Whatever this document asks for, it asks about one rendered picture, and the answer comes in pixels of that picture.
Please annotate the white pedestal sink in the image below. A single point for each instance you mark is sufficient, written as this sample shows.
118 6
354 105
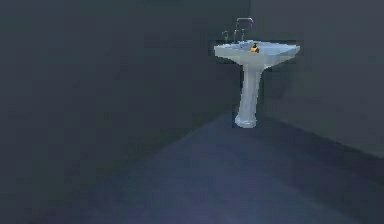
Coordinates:
248 90

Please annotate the small orange bottle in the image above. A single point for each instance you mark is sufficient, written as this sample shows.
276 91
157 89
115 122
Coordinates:
254 49

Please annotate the grey metal faucet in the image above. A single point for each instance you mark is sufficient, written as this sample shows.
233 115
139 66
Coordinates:
240 28

